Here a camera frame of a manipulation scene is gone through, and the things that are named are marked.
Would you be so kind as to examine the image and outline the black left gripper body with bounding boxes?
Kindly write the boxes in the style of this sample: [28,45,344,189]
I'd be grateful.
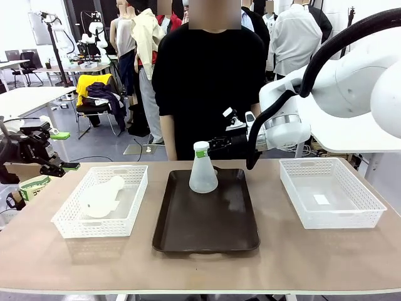
[18,131,56,164]

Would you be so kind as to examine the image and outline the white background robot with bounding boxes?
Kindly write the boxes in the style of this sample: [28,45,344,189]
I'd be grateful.
[77,11,110,58]

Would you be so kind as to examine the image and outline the person's right forearm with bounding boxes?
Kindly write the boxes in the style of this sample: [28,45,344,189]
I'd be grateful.
[159,113,179,162]

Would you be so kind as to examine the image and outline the mannequin with white tank top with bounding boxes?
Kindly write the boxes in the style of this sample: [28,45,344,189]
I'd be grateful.
[109,0,139,124]

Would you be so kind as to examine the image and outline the white green printed box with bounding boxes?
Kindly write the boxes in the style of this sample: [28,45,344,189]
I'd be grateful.
[18,174,51,202]

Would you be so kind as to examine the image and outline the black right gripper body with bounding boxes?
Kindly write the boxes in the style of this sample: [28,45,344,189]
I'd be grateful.
[229,132,251,153]

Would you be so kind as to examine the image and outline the white plastic flask without band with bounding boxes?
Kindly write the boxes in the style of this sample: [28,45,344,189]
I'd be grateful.
[78,175,125,218]

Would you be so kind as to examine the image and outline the person in black shirt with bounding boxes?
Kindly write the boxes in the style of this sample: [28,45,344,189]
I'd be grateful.
[151,0,268,161]

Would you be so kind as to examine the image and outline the white desk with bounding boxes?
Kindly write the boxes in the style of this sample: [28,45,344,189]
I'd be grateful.
[0,85,78,122]

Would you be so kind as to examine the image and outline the dark purple garment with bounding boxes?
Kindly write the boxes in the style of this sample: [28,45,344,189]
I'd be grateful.
[85,82,127,133]

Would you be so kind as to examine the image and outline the white perforated basket holding flask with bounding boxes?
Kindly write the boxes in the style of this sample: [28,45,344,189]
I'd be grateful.
[51,165,149,239]

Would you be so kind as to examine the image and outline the grey floor plate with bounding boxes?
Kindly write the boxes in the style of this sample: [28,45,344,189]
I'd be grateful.
[122,143,158,156]

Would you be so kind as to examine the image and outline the black office chair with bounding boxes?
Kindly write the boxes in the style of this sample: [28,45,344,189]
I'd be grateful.
[11,51,44,88]

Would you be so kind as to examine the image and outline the mannequin with beige jacket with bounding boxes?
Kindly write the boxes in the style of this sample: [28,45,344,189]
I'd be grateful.
[130,8,167,145]

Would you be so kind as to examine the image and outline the black corrugated cable hose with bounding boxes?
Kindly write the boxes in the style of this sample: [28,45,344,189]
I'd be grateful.
[246,8,401,171]

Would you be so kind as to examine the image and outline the dark brown plastic tray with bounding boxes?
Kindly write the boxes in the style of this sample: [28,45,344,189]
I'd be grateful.
[152,168,261,254]

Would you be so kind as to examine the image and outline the black tripod stand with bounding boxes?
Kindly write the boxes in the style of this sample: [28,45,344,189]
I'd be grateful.
[39,11,73,88]

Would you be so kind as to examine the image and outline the yellow garment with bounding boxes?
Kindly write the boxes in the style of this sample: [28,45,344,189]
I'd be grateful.
[76,73,113,107]

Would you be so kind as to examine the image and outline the empty white perforated basket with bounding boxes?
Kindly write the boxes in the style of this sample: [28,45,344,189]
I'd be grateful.
[279,157,388,230]

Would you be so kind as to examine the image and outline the metal frame chair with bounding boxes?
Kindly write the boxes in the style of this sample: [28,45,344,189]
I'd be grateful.
[76,73,126,140]

